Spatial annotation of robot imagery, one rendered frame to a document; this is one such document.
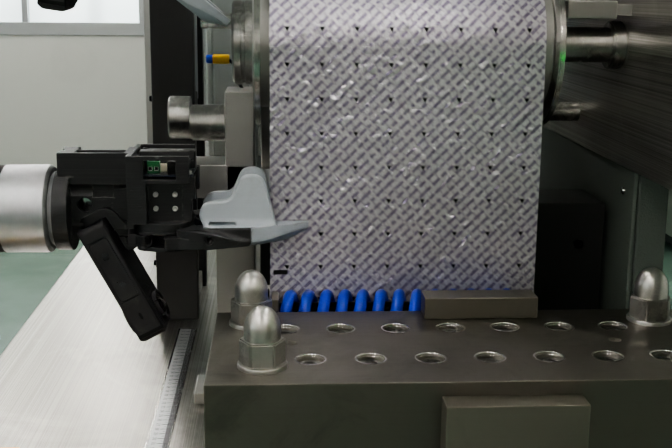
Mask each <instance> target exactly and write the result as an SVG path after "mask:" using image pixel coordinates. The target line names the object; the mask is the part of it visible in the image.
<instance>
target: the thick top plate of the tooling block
mask: <svg viewBox="0 0 672 448"><path fill-rule="evenodd" d="M628 312H629V309H571V310H538V313H537V318H477V319H425V318H424V316H423V314H422V312H421V311H341V312H276V313H277V315H278V317H279V319H280V324H281V336H282V337H284V338H285V339H286V360H287V361H288V367H287V369H285V370H284V371H282V372H280V373H276V374H271V375H252V374H247V373H244V372H241V371H240V370H239V369H238V368H237V362H238V360H239V339H240V338H241V337H243V336H244V330H238V329H235V328H232V327H231V326H230V325H229V320H230V319H231V312H226V313H217V315H216V320H215V326H214V331H213V337H212V342H211V348H210V353H209V359H208V364H207V369H206V375H205V380H204V386H203V388H204V446H205V448H440V441H441V410H442V396H491V395H563V394H582V395H583V396H584V397H585V398H586V400H587V401H588V402H589V404H590V405H591V412H590V428H589V443H588V448H672V360H670V353H671V352H672V323H671V324H670V325H667V326H662V327H650V326H642V325H638V324H635V323H632V322H630V321H628V320H627V319H626V314H627V313H628Z"/></svg>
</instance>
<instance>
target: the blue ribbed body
mask: <svg viewBox="0 0 672 448"><path fill-rule="evenodd" d="M421 291H422V290H420V289H414V290H413V291H412V293H411V298H410V301H407V300H406V295H405V292H404V290H402V289H396V290H395V291H394V293H393V297H392V301H389V299H388V295H387V292H386V291H385V290H384V289H379V290H377V291H376V293H375V297H374V301H371V299H370V295H369V292H368V291H367V290H366V289H361V290H359V291H358V293H357V296H356V301H353V298H352V295H351V292H350V291H349V290H347V289H343V290H341V291H340V292H339V295H338V300H337V302H335V298H334V295H333V292H332V291H331V290H329V289H325V290H323V291H322V292H321V294H320V298H319V302H317V299H316V295H315V293H314V291H312V290H311V289H307V290H305V291H304V292H303V294H302V297H301V301H300V302H299V299H298V296H297V293H296V292H295V291H294V290H292V289H291V290H287V291H286V292H285V293H284V295H283V299H282V302H279V312H341V311H421Z"/></svg>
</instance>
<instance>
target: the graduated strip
mask: <svg viewBox="0 0 672 448"><path fill-rule="evenodd" d="M196 332H197V328H179V329H178V333H177V336H176V340H175V343H174V347H173V350H172V354H171V357H170V361H169V364H168V368H167V371H166V375H165V378H164V382H163V385H162V388H161V392H160V395H159V399H158V402H157V406H156V409H155V413H154V416H153V420H152V423H151V427H150V430H149V434H148V437H147V441H146V444H145V448H170V444H171V440H172V435H173V431H174V427H175V422H176V418H177V414H178V410H179V405H180V401H181V397H182V392H183V388H184V384H185V380H186V375H187V371H188V367H189V362H190V358H191V354H192V349H193V345H194V341H195V337H196Z"/></svg>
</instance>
